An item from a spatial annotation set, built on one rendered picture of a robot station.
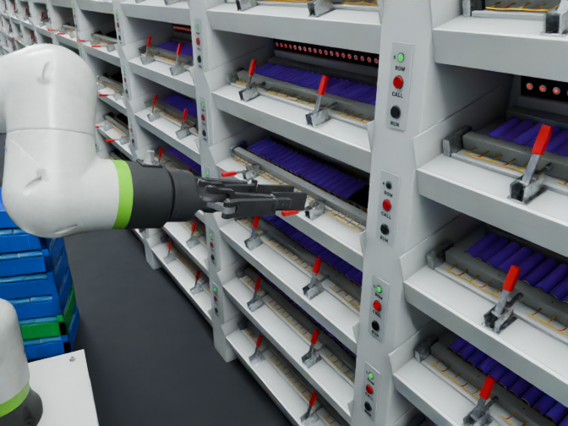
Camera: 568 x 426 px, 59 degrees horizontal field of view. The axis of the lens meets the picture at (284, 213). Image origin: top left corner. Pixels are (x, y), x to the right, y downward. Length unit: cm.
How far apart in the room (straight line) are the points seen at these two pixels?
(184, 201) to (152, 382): 106
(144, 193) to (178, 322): 128
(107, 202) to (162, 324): 129
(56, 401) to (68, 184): 60
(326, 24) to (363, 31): 9
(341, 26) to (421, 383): 61
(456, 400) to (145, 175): 61
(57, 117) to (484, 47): 51
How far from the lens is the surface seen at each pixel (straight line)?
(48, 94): 65
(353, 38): 84
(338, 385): 119
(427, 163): 77
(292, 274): 119
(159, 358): 176
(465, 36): 69
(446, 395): 92
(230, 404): 158
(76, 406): 112
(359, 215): 96
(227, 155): 137
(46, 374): 121
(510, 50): 65
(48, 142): 64
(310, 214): 101
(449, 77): 76
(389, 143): 79
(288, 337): 131
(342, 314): 106
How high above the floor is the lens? 112
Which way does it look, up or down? 24 degrees down
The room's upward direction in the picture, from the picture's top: straight up
